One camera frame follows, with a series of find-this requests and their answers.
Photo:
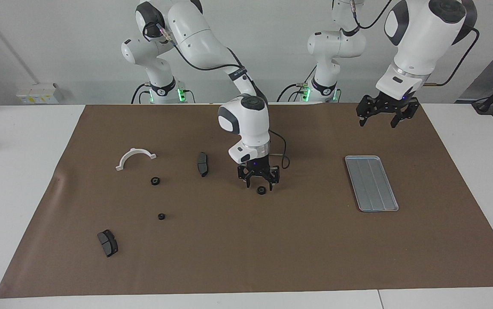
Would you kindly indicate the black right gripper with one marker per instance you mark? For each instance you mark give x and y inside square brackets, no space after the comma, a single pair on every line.
[256,166]

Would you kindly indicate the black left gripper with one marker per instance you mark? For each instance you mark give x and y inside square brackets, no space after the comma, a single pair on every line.
[386,103]

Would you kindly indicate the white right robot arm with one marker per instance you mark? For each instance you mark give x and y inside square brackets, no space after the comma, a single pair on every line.
[246,128]

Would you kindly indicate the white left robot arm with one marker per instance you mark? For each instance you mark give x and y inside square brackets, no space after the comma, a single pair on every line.
[414,43]

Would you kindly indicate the silver metal ribbed tray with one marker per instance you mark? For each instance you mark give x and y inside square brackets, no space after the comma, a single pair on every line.
[373,184]

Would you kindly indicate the long dark grey brake pad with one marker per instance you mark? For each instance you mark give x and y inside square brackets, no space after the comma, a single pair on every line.
[202,165]

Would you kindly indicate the brown paper table mat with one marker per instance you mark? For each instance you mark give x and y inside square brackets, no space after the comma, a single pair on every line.
[229,249]

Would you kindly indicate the short dark grey brake pad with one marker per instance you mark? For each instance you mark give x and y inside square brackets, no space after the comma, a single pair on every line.
[108,244]

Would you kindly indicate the white curved plastic bracket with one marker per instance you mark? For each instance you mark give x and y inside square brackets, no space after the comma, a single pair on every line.
[135,150]

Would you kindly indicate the white wall socket box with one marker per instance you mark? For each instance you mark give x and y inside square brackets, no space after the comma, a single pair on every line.
[36,93]

